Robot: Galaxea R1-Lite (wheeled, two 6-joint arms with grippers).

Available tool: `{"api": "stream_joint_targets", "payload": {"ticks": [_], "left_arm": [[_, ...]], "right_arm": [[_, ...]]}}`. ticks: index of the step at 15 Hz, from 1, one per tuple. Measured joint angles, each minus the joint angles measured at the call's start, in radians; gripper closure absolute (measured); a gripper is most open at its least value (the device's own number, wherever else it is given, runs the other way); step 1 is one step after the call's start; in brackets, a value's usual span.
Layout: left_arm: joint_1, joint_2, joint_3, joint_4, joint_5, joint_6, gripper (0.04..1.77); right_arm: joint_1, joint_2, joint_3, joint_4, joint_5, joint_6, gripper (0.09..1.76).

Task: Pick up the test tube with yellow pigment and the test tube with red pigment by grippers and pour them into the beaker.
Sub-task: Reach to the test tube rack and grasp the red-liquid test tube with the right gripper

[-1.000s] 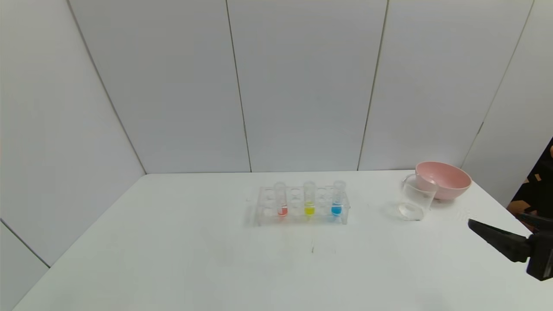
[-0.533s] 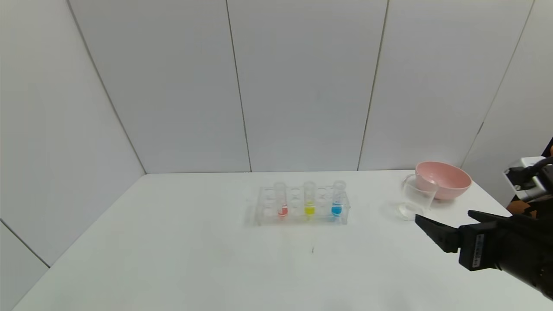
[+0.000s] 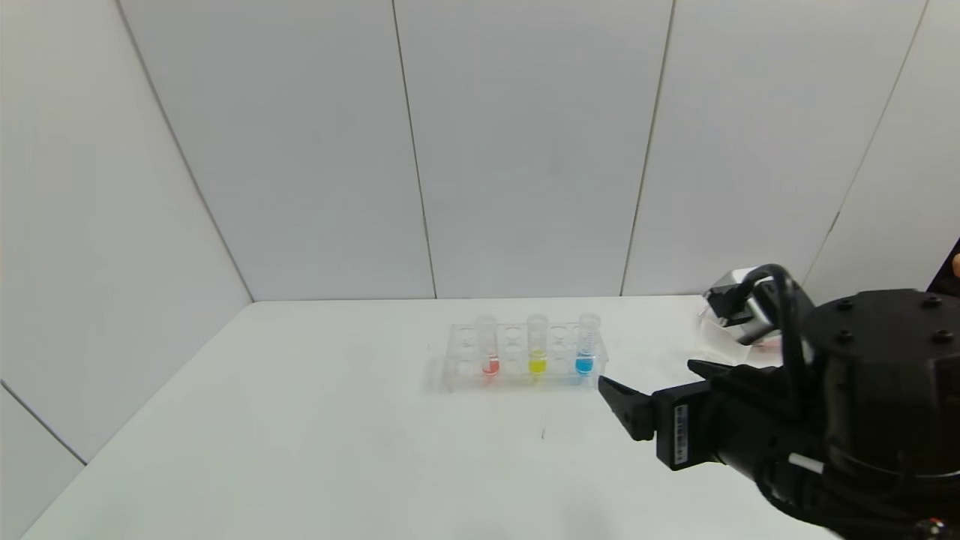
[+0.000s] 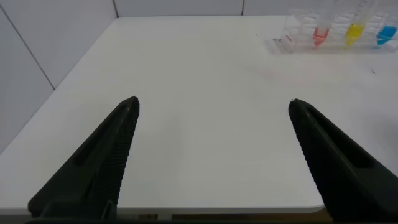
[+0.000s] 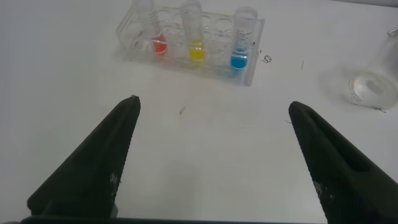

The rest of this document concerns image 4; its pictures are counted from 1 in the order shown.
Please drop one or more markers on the yellow pigment test tube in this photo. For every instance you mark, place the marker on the yellow pigment test tube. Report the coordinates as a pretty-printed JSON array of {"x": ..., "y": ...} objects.
[{"x": 354, "y": 32}]

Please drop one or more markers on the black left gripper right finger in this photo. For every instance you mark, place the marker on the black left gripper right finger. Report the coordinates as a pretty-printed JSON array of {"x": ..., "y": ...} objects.
[{"x": 342, "y": 183}]

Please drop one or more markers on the red pigment test tube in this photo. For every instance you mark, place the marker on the red pigment test tube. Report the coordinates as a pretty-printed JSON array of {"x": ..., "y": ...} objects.
[{"x": 320, "y": 32}]

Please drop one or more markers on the clear plastic test tube rack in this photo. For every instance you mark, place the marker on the clear plastic test tube rack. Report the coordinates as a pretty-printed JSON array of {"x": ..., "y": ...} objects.
[{"x": 298, "y": 34}]

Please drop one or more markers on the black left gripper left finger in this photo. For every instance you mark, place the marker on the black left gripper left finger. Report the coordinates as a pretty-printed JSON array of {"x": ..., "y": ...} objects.
[{"x": 93, "y": 168}]

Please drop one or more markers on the blue pigment test tube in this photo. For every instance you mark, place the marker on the blue pigment test tube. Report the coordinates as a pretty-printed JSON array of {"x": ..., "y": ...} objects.
[{"x": 386, "y": 33}]

